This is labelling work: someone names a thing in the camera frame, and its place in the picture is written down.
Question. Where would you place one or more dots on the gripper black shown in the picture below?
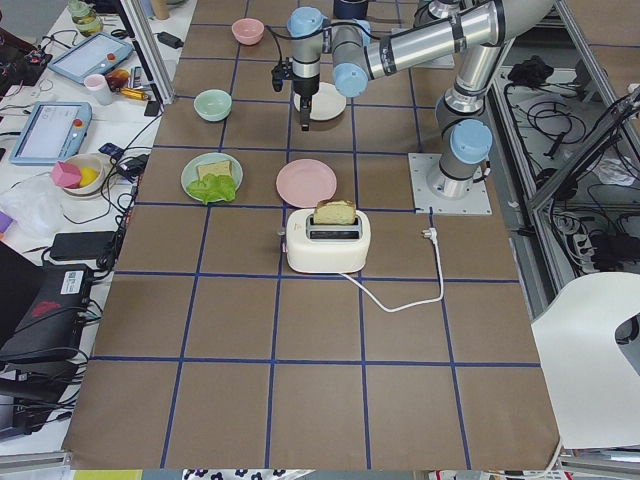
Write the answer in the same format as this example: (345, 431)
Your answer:
(305, 87)

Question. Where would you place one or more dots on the pink plate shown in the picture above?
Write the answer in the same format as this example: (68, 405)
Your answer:
(303, 183)

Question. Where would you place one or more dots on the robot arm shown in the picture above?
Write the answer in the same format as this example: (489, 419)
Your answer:
(475, 35)

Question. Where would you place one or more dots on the cream white plate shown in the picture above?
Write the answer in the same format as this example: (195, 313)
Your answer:
(327, 103)

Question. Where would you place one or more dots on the mint green bowl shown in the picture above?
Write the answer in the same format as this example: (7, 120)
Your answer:
(213, 105)

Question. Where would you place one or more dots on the pink bowl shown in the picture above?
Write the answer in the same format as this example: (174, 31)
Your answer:
(248, 31)

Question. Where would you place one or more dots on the bread slice on plate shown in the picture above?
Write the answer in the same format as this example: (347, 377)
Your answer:
(220, 168)

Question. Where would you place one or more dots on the dark blue saucepan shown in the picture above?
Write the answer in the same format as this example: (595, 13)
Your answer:
(350, 9)

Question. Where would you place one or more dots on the toast slice in toaster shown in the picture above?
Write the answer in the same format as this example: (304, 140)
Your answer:
(334, 212)

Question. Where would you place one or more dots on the mint green plate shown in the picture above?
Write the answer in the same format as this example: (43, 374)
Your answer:
(189, 172)

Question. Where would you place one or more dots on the green lettuce leaf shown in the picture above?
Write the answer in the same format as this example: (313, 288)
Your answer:
(212, 188)

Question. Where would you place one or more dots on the white toaster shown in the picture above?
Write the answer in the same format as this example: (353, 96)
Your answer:
(326, 249)

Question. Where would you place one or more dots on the black power adapter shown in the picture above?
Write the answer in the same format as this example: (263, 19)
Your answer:
(169, 40)

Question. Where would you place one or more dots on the red yellow mango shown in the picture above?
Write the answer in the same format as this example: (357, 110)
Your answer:
(117, 79)

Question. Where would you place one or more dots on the pink cup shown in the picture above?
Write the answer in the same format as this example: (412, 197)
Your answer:
(98, 87)

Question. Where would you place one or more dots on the blue teach pendant far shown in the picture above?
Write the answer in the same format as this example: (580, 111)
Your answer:
(97, 54)

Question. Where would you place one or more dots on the blue teach pendant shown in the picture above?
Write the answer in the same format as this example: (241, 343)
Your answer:
(53, 132)
(97, 54)

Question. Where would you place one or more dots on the beige bowl with toys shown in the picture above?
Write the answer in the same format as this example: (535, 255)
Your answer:
(81, 175)

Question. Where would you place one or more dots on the green drink bottle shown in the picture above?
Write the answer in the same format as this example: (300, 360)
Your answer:
(84, 17)

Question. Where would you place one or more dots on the blue teach pendant near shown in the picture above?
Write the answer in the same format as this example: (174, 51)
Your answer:
(53, 132)

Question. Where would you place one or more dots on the clear plastic bag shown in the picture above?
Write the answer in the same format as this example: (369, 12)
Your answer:
(34, 204)

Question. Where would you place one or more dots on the white paper sheet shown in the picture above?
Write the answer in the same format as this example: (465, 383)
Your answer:
(594, 389)

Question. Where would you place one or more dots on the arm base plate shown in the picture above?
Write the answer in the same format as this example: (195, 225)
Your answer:
(442, 61)
(437, 194)

